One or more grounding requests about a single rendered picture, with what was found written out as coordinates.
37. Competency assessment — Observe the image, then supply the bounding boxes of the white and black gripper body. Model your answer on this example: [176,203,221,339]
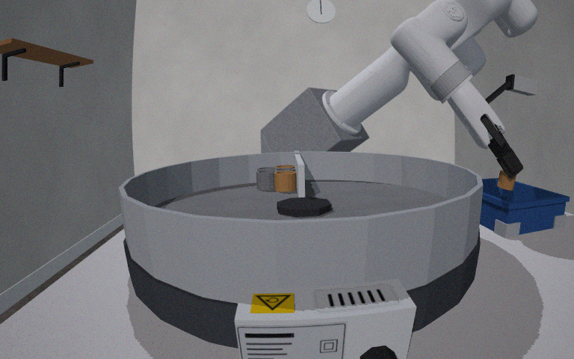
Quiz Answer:
[441,74,505,149]

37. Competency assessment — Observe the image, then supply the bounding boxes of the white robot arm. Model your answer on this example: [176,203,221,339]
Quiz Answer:
[322,0,538,135]

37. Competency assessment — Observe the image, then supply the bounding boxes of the blue crate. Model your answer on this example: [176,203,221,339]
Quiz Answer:
[480,178,570,239]

